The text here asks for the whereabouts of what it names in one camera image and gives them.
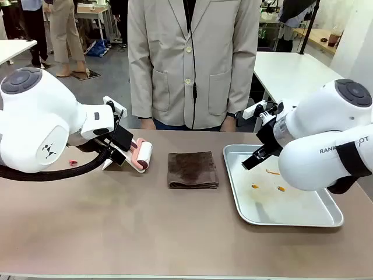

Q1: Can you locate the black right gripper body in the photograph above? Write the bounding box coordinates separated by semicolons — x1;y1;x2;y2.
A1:
255;116;285;154

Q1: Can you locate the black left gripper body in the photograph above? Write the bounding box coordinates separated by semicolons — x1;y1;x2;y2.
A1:
92;138;116;154

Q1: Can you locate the pink lint roller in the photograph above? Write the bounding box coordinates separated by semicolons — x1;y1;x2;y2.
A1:
112;127;154;172

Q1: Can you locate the brown cloth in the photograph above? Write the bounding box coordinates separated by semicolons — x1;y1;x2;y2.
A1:
167;150;220;190

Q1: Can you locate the person's left forearm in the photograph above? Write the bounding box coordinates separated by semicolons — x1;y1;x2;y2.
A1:
223;55;261;119

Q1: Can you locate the person's right forearm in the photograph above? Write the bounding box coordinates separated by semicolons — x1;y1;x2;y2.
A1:
128;55;157;120

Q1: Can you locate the person's left hand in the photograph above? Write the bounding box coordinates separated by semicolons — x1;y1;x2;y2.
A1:
220;116;235;132

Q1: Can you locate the metal baking tray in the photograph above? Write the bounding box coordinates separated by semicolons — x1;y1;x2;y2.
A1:
223;144;344;228

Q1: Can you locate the large white table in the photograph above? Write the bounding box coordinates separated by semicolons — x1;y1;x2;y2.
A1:
252;51;361;132

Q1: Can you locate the black floor plate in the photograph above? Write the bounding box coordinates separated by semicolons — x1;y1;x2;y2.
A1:
71;69;101;81

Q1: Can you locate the blue plastic bag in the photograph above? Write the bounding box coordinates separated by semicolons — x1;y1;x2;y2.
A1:
86;39;109;58

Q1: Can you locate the wooden side table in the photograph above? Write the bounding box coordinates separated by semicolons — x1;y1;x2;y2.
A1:
292;27;340;55

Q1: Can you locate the person in beige jacket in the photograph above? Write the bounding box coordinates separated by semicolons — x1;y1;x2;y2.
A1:
127;0;262;131

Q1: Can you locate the black tripod pole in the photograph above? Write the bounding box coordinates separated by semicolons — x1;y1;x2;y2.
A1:
299;0;319;55

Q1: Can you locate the bottle with red drink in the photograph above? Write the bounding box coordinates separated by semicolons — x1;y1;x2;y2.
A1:
328;25;341;47

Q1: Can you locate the bystander in beige trousers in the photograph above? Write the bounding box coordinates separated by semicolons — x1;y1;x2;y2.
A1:
50;0;87;78

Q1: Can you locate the bystander in dark trousers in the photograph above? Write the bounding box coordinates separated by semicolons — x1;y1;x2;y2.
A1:
20;0;50;67

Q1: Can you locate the small white table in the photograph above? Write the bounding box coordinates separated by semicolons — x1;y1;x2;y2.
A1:
0;39;38;67

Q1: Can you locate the wooden background desk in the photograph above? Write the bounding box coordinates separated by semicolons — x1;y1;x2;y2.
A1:
76;6;111;41

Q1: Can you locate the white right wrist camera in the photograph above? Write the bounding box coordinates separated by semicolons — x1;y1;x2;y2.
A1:
242;100;277;120

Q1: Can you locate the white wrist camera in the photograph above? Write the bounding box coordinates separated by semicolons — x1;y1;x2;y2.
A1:
242;100;277;120
102;96;128;118

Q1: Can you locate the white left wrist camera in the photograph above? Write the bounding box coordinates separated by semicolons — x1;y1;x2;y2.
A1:
102;96;128;118

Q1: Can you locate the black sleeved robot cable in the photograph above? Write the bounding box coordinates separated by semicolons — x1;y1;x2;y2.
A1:
0;109;126;182

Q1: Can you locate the black microphone cable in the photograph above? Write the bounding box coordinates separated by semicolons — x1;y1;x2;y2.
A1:
183;0;199;100

